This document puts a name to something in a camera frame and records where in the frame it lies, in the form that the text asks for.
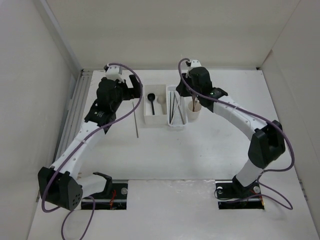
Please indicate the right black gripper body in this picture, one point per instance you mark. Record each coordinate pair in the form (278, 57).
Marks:
(184, 91)

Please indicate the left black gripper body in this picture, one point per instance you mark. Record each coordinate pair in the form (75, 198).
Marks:
(124, 93)

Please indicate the brown wooden fork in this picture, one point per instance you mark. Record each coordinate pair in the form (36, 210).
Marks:
(194, 102)

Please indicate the black chopstick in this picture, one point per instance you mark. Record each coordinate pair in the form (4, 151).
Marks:
(170, 106)
(174, 103)

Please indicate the silver metal chopstick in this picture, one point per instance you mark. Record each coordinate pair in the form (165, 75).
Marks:
(135, 120)

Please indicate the black plastic spoon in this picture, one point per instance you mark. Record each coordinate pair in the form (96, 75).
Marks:
(151, 97)

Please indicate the beige plastic spoon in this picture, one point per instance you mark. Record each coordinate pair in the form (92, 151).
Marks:
(162, 101)

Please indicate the light wooden chopstick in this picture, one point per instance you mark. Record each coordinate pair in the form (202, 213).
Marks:
(170, 105)

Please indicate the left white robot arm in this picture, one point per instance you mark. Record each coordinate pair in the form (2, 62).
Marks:
(58, 183)

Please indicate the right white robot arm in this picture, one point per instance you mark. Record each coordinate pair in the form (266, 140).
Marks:
(267, 140)

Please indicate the white perforated tray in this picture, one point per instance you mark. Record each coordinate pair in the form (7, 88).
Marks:
(176, 125)

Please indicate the white paper cup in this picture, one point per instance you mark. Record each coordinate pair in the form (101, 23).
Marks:
(192, 116)

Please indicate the white square box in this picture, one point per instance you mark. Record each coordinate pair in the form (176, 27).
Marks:
(158, 119)

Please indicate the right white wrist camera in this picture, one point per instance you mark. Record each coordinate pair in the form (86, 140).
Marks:
(193, 63)

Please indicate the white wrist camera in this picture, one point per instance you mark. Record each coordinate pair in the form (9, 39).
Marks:
(114, 72)
(193, 63)

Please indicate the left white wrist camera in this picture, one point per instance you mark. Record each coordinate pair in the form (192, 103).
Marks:
(114, 72)

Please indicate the aluminium rail frame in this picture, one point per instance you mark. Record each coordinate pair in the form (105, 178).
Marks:
(74, 113)

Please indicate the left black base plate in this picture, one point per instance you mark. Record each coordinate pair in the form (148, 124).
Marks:
(114, 198)

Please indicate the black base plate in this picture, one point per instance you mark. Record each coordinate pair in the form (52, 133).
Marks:
(114, 198)
(233, 196)

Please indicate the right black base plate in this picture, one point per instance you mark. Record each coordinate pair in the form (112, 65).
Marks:
(233, 196)

